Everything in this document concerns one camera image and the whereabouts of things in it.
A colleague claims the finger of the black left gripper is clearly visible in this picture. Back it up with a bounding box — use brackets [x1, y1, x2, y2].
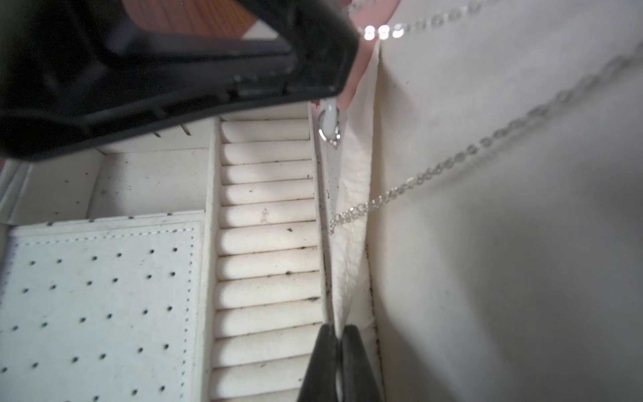
[1, 1, 359, 162]

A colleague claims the pink jewelry box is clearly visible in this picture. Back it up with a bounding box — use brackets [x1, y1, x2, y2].
[1, 1, 642, 401]

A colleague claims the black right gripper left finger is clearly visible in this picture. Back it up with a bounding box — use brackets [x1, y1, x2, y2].
[296, 324, 340, 402]

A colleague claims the silver jewelry chain with pendant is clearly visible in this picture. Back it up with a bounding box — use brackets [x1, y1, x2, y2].
[317, 0, 643, 235]

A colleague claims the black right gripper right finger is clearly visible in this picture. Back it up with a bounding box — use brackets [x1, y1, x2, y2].
[340, 325, 383, 402]

